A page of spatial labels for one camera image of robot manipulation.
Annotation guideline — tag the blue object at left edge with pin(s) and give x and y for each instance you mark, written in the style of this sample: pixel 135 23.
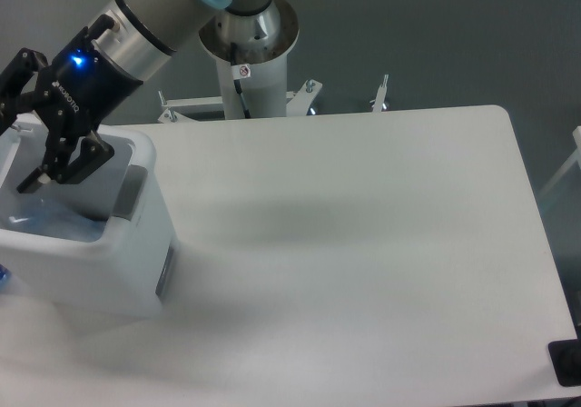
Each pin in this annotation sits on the blue object at left edge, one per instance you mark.
pixel 5 276

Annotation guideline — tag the black device at table edge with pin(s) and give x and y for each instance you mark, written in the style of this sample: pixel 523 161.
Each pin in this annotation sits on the black device at table edge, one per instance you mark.
pixel 565 356

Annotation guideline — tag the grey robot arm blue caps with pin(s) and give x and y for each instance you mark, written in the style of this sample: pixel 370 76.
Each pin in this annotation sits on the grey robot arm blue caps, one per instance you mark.
pixel 145 34

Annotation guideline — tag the white plastic trash can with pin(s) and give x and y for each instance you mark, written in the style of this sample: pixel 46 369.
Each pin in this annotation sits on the white plastic trash can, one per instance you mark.
pixel 105 244

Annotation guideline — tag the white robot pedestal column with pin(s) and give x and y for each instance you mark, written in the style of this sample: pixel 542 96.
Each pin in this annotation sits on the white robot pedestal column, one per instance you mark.
pixel 250 42

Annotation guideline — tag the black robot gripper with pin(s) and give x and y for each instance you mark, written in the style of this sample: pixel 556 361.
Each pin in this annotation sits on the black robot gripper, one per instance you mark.
pixel 72 95

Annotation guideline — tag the clear plastic water bottle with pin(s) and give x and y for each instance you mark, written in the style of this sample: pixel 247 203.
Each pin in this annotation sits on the clear plastic water bottle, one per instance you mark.
pixel 50 218

